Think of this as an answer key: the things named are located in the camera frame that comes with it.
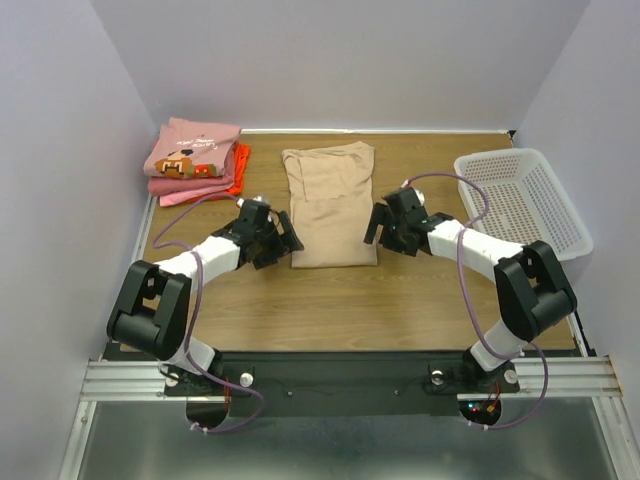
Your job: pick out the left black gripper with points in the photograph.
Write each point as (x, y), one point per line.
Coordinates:
(284, 244)

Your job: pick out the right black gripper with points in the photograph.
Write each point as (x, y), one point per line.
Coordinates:
(385, 226)

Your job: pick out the beige t shirt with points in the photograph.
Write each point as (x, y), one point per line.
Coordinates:
(330, 204)

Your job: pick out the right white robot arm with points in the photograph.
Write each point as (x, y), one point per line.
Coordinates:
(533, 291)

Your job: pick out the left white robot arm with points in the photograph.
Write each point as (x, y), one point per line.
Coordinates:
(155, 309)

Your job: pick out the orange folded shirt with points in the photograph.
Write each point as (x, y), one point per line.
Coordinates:
(236, 164)

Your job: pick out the light pink folded shirt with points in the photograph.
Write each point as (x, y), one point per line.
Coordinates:
(191, 196)

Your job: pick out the dark pink folded shirt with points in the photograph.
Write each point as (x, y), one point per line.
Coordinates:
(162, 186)

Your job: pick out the white plastic basket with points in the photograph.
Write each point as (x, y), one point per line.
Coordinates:
(526, 200)

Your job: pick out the pink printed folded shirt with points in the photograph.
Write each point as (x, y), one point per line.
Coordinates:
(189, 149)

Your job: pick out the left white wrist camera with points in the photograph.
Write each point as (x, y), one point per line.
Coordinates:
(256, 203)

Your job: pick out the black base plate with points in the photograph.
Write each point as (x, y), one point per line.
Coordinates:
(324, 384)

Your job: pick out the aluminium frame rail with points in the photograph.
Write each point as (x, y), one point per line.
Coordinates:
(107, 381)

